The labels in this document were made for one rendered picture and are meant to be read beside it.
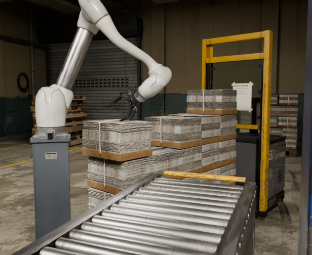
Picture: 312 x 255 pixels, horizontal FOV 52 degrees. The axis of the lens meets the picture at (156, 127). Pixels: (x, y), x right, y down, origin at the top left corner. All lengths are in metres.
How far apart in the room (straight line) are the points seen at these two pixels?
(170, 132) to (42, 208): 1.09
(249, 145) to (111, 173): 1.85
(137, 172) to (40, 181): 0.59
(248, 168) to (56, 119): 2.31
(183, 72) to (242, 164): 5.93
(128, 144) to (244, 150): 1.84
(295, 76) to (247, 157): 5.48
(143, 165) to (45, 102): 0.73
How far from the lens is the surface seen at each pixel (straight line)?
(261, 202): 3.44
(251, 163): 3.55
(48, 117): 1.81
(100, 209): 1.25
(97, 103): 10.29
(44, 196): 1.87
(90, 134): 2.14
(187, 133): 2.46
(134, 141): 2.01
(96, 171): 2.21
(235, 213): 1.23
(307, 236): 0.21
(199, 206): 1.29
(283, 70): 8.84
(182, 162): 2.45
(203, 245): 0.98
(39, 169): 1.84
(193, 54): 9.19
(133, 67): 9.72
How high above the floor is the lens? 1.21
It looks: 5 degrees down
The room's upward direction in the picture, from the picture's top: straight up
